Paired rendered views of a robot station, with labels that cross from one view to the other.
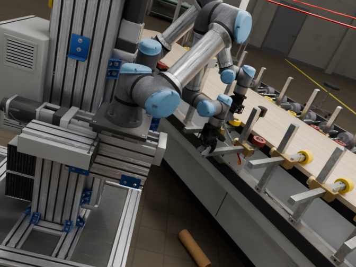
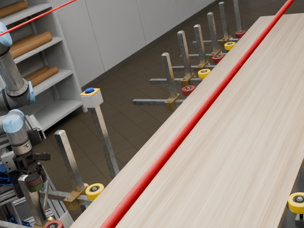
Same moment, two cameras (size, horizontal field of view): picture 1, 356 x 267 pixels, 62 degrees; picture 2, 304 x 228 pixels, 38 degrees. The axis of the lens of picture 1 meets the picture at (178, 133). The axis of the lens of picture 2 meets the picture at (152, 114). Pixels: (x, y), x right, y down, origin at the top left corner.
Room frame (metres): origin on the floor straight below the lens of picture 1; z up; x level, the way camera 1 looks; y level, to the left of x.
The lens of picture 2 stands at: (1.83, -1.97, 1.92)
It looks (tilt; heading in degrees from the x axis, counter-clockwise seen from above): 25 degrees down; 77
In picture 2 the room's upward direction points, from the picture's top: 14 degrees counter-clockwise
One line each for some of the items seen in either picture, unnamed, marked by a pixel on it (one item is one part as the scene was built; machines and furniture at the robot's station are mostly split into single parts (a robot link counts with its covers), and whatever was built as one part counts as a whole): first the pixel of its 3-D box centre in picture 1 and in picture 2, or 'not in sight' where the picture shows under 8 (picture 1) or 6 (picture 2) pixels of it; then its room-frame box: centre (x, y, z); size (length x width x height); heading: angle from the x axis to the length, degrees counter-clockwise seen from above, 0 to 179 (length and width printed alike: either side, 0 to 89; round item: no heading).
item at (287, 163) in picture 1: (281, 157); not in sight; (1.44, -0.57, 0.95); 0.13 x 0.06 x 0.05; 43
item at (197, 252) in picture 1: (194, 249); not in sight; (1.51, -0.37, 0.04); 0.30 x 0.08 x 0.08; 43
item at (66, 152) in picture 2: (219, 114); (75, 177); (1.83, -0.21, 0.92); 0.03 x 0.03 x 0.48; 43
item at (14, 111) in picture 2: (229, 71); (11, 122); (1.66, -0.15, 1.24); 0.11 x 0.11 x 0.08; 86
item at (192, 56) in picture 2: not in sight; (206, 56); (3.04, 1.00, 0.81); 0.43 x 0.03 x 0.04; 133
